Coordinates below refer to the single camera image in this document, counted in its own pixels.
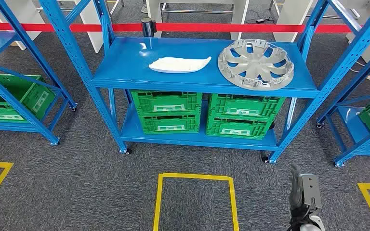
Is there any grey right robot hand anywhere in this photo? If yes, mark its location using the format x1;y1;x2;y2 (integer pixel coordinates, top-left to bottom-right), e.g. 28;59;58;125
289;163;302;213

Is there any silver wheel hubcap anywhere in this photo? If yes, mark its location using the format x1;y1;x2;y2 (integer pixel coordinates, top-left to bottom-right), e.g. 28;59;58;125
217;38;295;91

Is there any blue metal shelf rack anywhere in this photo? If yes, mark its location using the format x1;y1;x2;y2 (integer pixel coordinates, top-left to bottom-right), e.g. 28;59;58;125
316;38;370;168
0;0;79;147
38;0;370;165

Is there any white plastic cover part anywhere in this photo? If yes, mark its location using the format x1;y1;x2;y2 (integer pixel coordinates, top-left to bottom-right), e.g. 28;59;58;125
148;56;212;74

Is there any steel workbench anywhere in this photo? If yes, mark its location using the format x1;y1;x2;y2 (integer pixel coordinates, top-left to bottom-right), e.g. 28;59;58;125
161;2;235;15

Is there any white desk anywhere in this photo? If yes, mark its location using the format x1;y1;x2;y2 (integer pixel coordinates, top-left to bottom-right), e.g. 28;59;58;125
146;0;251;40
4;0;104;53
273;0;370;63

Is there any black power adapter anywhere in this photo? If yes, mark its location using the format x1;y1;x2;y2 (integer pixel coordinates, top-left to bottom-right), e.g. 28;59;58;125
255;17;277;25

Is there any red barrier belt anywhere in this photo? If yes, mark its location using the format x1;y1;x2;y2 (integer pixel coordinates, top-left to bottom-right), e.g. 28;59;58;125
0;21;370;34

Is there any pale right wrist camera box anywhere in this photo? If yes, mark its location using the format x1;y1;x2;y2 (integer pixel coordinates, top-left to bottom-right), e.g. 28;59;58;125
301;173;322;210

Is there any white power cable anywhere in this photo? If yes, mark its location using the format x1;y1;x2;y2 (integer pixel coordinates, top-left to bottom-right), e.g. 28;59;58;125
351;60;370;95

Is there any black belt stanchion post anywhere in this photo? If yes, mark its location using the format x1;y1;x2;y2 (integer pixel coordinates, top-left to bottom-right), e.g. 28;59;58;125
141;17;158;38

